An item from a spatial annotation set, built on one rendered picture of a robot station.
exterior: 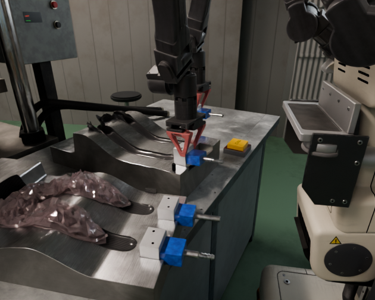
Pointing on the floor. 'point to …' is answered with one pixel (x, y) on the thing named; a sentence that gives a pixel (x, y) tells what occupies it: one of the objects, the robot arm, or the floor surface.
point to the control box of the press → (41, 46)
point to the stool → (125, 96)
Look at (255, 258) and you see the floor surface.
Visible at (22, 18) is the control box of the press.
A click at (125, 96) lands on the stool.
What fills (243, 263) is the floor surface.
